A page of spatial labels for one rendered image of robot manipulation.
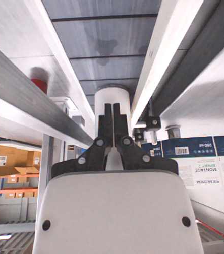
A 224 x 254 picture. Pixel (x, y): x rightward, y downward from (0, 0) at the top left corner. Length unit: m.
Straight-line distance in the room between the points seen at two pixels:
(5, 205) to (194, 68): 9.25
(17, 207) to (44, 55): 8.89
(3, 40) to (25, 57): 0.03
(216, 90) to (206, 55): 0.08
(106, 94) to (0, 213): 9.33
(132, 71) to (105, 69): 0.03
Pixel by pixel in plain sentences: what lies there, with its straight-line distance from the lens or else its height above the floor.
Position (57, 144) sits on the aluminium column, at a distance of 0.34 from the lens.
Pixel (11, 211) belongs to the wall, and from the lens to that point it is 9.18.
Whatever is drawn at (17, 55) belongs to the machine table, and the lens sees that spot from 0.25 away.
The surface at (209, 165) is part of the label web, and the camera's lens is 0.48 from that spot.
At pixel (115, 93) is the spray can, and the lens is 0.18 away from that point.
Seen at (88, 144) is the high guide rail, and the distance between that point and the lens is 0.16.
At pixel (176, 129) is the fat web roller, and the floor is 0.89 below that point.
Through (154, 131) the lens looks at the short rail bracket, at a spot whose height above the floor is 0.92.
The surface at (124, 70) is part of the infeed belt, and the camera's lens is 0.17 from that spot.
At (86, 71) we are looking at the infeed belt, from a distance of 0.17.
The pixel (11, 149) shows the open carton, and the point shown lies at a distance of 2.05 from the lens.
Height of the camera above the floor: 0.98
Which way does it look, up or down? 14 degrees down
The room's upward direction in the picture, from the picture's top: 178 degrees clockwise
